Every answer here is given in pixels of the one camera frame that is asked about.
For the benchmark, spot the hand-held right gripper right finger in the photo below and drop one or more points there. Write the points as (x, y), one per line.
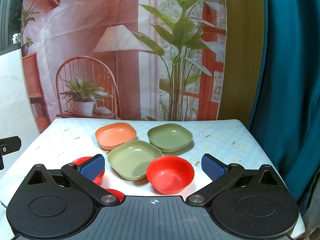
(212, 167)

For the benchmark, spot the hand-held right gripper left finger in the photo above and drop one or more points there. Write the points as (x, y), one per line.
(93, 165)

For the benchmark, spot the orange plastic bowl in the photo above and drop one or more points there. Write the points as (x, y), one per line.
(115, 133)

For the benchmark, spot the red round bowl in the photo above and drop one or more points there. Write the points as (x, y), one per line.
(80, 160)
(170, 173)
(115, 193)

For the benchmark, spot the light green square plate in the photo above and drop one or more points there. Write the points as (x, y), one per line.
(132, 157)

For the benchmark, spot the floral checked tablecloth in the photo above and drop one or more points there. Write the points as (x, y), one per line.
(62, 137)

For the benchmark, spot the olive green plastic bowl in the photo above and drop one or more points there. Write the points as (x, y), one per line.
(170, 135)

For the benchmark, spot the teal curtain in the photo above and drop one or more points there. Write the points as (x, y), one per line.
(292, 80)

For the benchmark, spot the printed wall tapestry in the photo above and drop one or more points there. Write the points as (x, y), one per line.
(125, 42)

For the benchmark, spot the dark window frame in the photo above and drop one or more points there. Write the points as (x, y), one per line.
(10, 10)

